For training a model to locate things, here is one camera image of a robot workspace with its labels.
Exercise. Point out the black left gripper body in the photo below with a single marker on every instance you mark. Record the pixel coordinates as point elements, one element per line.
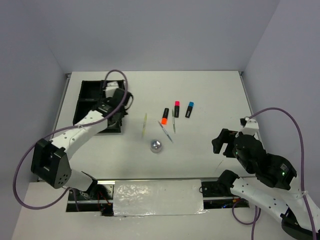
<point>124,113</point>

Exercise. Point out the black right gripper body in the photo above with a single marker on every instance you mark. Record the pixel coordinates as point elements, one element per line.
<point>247,165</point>

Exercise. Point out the clear jar of paper clips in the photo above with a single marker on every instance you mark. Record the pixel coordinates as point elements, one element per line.
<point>156,146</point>

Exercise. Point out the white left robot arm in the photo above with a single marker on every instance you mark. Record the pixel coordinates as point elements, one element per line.
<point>51,158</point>

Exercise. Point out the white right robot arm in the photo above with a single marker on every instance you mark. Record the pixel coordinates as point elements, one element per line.
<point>298,215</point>

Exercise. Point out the yellow thin pen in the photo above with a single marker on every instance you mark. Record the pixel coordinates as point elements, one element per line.
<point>144,124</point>

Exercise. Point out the black four-compartment organizer tray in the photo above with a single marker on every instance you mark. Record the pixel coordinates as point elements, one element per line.
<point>91,92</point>

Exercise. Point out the blue cap black highlighter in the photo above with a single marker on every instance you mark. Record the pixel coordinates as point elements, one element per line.
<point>189,109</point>

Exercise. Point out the blue thin pen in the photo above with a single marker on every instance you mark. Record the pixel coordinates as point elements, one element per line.
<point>165,132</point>

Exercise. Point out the orange cap black highlighter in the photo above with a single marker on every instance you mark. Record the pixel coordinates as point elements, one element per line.
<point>164,118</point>

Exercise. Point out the green thin pen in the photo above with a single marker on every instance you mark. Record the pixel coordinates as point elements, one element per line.
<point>173,121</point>

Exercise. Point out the pink cap black highlighter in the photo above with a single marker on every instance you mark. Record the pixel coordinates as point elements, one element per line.
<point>176,109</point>

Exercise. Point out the silver foil covered panel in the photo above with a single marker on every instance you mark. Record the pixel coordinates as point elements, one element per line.
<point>157,198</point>

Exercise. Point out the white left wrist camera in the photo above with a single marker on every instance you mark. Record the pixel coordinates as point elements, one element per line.
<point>110,88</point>

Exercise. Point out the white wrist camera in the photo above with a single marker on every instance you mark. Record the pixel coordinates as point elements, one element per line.
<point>249,126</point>
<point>110,88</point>

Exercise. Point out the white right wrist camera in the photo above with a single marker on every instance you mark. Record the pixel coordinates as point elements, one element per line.
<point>249,126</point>

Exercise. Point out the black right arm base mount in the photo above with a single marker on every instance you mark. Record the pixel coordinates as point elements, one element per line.
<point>216,189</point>

